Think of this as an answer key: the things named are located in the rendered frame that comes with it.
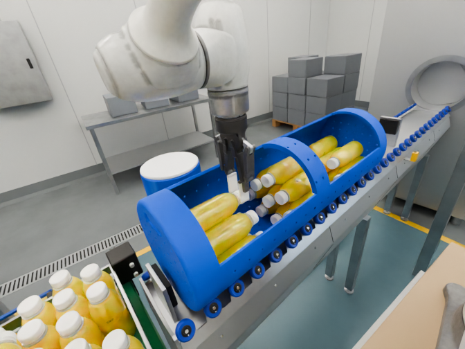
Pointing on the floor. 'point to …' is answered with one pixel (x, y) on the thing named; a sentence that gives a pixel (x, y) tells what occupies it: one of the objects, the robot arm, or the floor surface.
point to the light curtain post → (448, 200)
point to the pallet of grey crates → (314, 88)
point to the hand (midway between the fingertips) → (238, 188)
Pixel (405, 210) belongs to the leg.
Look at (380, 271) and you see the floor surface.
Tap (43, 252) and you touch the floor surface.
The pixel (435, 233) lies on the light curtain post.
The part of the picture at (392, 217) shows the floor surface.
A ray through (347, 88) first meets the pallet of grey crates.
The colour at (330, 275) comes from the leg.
